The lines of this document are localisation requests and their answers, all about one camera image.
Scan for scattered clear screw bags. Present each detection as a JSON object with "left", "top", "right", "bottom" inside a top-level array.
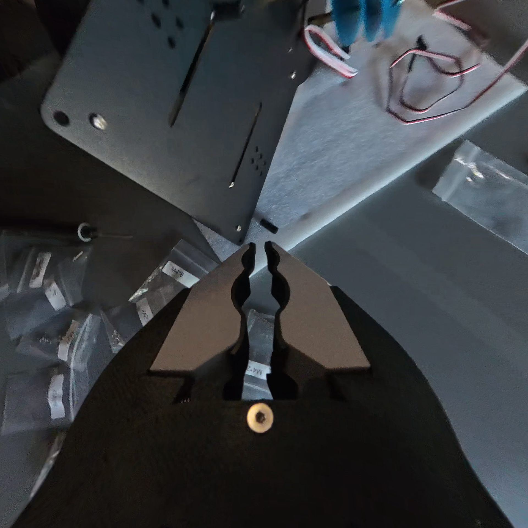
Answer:
[{"left": 0, "top": 140, "right": 528, "bottom": 454}]

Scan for short servo cable black plug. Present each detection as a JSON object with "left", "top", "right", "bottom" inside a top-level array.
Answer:
[{"left": 387, "top": 35, "right": 482, "bottom": 124}]

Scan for dark grey desk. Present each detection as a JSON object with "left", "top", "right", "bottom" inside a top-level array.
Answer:
[{"left": 0, "top": 0, "right": 528, "bottom": 528}]

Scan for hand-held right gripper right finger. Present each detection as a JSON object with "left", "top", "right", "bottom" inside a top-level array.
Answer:
[{"left": 264, "top": 241, "right": 370, "bottom": 373}]

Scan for white foam sheet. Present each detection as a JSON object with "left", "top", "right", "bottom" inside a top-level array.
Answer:
[{"left": 194, "top": 41, "right": 528, "bottom": 265}]

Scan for blue hobby robot arm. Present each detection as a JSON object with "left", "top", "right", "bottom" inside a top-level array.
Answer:
[{"left": 40, "top": 0, "right": 398, "bottom": 245}]

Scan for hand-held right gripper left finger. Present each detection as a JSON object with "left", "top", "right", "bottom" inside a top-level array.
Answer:
[{"left": 149, "top": 243, "right": 256, "bottom": 374}]

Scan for red black servo cable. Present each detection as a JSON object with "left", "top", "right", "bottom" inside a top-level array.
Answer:
[
  {"left": 304, "top": 24, "right": 359, "bottom": 79},
  {"left": 431, "top": 0, "right": 528, "bottom": 114}
]

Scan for black screwdriver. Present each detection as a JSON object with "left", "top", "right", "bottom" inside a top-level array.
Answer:
[{"left": 0, "top": 222, "right": 134, "bottom": 245}]

